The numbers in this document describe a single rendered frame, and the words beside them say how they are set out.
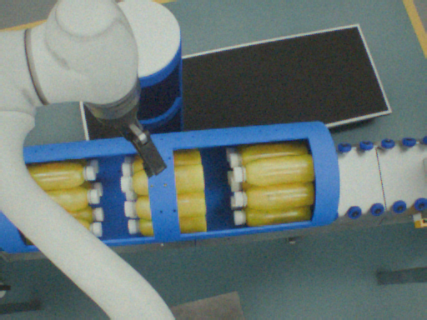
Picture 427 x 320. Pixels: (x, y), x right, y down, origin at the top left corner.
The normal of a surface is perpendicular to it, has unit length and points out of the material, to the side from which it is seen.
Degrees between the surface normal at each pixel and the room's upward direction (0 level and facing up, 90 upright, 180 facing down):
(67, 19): 5
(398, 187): 0
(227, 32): 0
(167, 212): 36
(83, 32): 13
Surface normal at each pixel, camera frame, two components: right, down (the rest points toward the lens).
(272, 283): 0.05, -0.25
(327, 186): 0.09, 0.19
